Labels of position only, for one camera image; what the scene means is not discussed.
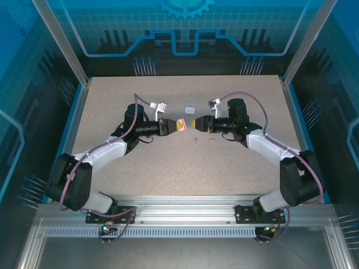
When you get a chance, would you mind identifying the small LED circuit board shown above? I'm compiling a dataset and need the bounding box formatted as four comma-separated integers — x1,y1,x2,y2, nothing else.
262,224,282,234
100,220,118,235

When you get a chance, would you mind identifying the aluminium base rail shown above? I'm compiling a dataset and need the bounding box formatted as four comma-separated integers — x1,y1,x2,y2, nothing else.
36,194,339,225

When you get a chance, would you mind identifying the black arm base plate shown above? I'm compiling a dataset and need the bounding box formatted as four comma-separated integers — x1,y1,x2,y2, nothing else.
85,206,137,225
234,204,287,225

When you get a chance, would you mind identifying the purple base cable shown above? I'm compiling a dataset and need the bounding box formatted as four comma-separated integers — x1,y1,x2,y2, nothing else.
89,206,138,245
255,208,290,244

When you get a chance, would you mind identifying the aluminium frame post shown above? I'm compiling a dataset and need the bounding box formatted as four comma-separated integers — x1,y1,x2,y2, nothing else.
281,0,339,86
30,0,93,86

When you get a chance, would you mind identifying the grey slotted cable duct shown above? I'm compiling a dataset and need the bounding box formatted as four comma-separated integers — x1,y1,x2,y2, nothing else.
44,225,281,239

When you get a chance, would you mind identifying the blue aluminium table side rail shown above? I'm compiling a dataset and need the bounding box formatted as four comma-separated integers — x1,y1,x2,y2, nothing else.
282,80,328,204
42,80,91,204

